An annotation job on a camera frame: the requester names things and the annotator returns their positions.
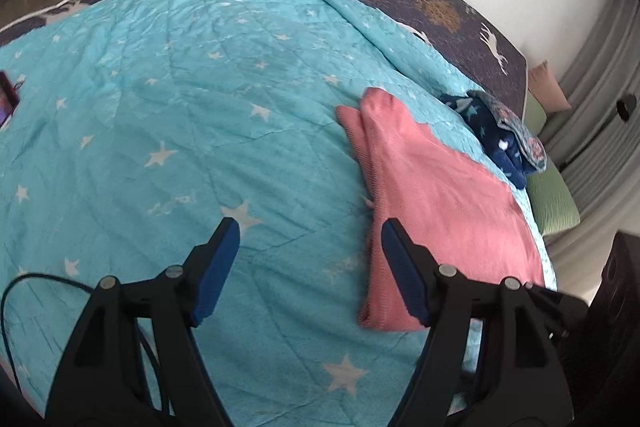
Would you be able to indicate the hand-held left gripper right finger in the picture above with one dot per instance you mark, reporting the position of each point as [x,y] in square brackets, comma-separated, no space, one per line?
[405,272]

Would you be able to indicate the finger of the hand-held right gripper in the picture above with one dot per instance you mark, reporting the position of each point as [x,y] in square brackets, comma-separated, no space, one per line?
[555,307]

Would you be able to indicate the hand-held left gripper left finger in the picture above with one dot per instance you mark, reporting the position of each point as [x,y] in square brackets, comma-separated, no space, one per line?
[217,272]

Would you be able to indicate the pink knit pants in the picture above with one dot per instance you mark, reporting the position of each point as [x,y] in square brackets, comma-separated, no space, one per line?
[450,207]

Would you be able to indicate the large green pillow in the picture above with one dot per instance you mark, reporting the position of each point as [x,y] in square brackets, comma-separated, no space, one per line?
[555,202]

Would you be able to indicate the navy printed garment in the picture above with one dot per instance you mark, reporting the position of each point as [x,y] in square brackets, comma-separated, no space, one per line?
[500,147]

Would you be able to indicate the blue star-print blanket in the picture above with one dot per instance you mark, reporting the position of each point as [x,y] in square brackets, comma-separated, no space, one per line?
[200,107]

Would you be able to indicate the black round knob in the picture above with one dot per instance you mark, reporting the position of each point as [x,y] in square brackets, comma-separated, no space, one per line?
[626,108]

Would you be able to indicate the pink pillow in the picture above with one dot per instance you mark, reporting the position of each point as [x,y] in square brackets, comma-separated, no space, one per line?
[547,87]

